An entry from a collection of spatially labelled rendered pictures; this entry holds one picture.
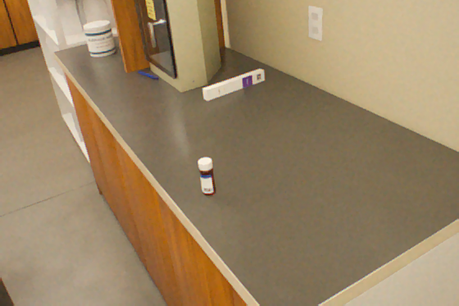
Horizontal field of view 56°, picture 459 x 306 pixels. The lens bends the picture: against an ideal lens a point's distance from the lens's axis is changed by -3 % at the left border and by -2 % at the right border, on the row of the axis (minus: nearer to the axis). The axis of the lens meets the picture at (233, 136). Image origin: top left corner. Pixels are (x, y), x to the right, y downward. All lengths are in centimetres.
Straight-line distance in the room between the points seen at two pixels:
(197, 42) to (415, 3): 76
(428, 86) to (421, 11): 20
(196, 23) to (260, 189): 76
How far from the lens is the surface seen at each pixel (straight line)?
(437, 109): 132
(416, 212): 104
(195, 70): 168
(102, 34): 225
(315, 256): 91
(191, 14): 162
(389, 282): 96
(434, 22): 127
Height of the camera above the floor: 158
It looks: 29 degrees down
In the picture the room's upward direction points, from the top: 6 degrees counter-clockwise
